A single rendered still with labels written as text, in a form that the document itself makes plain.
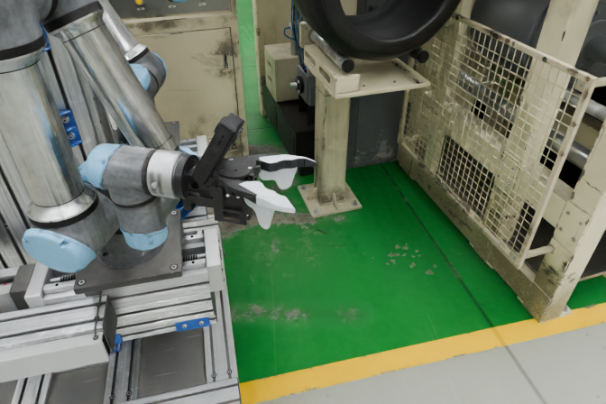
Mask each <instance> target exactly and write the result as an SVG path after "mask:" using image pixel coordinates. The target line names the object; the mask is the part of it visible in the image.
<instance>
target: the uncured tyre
mask: <svg viewBox="0 0 606 404"><path fill-rule="evenodd" d="M460 2H461V0H387V1H386V2H385V3H383V4H382V5H380V6H379V7H377V8H376V9H374V10H372V11H370V12H368V13H365V14H357V15H345V13H344V10H343V7H342V5H341V2H340V0H293V3H294V5H295V6H296V8H297V10H298V12H299V14H300V15H301V17H302V18H303V20H304V21H305V22H306V23H307V24H308V25H309V26H310V27H311V28H312V29H313V30H314V31H315V32H316V33H317V34H318V35H319V36H320V37H321V38H323V39H324V40H325V41H326V42H327V43H328V44H329V45H331V46H332V47H333V48H334V49H336V50H338V51H340V52H342V53H343V54H345V55H347V56H350V57H353V58H357V59H361V60H390V59H395V58H397V57H400V56H403V55H405V54H408V53H410V52H412V51H414V50H415V49H417V48H419V47H420V46H422V45H423V44H425V43H426V42H427V41H429V40H430V39H431V38H432V37H434V36H435V35H436V34H437V33H438V32H439V31H440V30H441V29H442V28H443V26H444V25H445V24H446V23H447V21H448V20H449V19H450V17H451V16H452V15H453V13H454V12H455V10H456V8H457V6H458V5H459V4H460ZM305 16H306V17H307V19H308V21H307V19H306V17H305Z"/></svg>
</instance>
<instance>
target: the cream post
mask: <svg viewBox="0 0 606 404"><path fill-rule="evenodd" d="M340 2H341V5H342V7H343V10H344V13H345V15H356V10H357V0H340ZM315 95H316V109H315V161H316V162H317V165H316V166H314V188H317V198H318V200H319V202H320V203H321V204H325V203H329V202H333V193H335V196H336V201H339V200H342V199H344V184H345V171H346V157H347V143H348V130H349V116H350V104H351V98H350V97H348V98H341V99H334V98H333V97H332V96H331V95H330V94H329V93H328V91H327V90H326V89H325V88H324V87H323V85H322V84H321V83H320V82H319V81H318V79H317V78H316V93H315Z"/></svg>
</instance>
